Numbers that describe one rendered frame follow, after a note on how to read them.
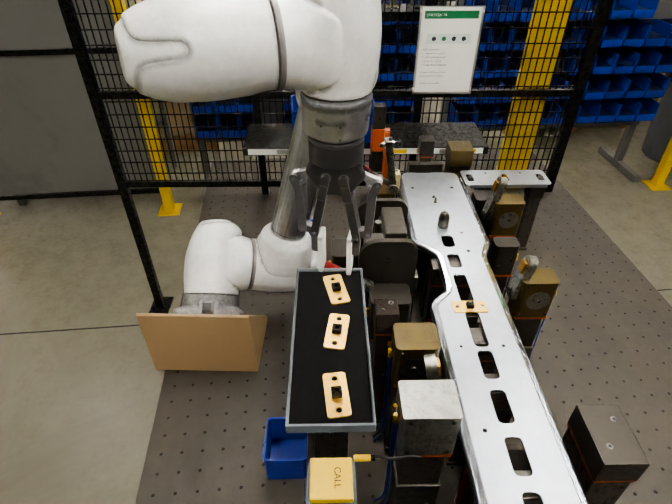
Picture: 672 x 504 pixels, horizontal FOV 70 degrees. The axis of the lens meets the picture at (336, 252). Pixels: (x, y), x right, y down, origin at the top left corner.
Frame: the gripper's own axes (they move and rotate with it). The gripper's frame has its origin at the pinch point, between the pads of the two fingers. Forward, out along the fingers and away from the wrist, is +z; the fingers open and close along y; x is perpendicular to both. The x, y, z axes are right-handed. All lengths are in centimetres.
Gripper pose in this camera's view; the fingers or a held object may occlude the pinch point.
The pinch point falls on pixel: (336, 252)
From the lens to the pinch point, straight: 76.7
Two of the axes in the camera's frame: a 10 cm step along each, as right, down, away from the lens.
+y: 9.9, 1.1, -1.3
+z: 0.0, 7.8, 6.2
